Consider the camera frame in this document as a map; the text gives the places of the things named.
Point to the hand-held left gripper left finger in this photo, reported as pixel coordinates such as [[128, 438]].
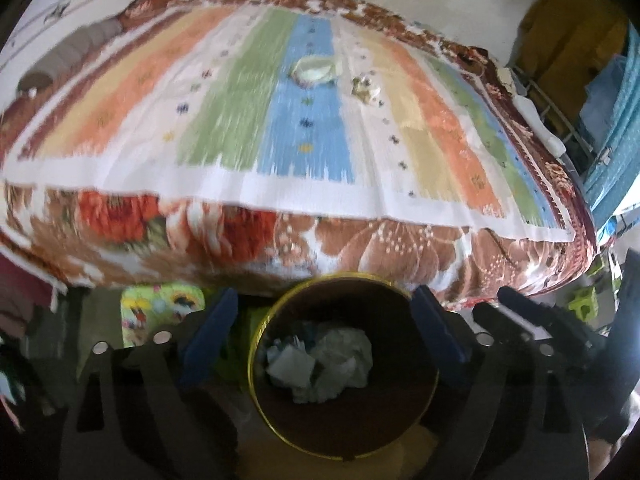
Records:
[[210, 340]]

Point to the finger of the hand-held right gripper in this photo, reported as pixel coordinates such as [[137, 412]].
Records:
[[502, 324], [535, 310]]

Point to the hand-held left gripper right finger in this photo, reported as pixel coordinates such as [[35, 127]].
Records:
[[440, 340]]

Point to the white paper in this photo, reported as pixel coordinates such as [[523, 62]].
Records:
[[345, 360]]

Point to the round gold-rimmed bin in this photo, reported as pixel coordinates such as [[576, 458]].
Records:
[[350, 425]]

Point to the small wrapper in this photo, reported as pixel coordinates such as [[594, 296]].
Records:
[[366, 88]]

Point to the clear labelled plastic packet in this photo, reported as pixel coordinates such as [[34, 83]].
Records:
[[314, 70]]

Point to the green plastic stool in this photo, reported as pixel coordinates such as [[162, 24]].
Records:
[[582, 303]]

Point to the colourful printed floor mat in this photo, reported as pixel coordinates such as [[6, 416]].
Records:
[[160, 310]]

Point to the brown floral blanket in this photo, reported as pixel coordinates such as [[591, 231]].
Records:
[[350, 257]]

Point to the teal cloth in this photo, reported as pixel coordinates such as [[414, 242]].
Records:
[[617, 140]]

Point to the white cloth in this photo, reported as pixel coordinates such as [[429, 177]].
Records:
[[537, 120]]

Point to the maroon cloth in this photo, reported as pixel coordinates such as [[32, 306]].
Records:
[[25, 280]]

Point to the striped woven mat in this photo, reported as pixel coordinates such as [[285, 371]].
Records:
[[250, 125]]

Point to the yellow cloth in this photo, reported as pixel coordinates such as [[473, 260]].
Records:
[[567, 35]]

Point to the grey bolster pillow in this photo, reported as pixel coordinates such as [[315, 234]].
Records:
[[65, 55]]

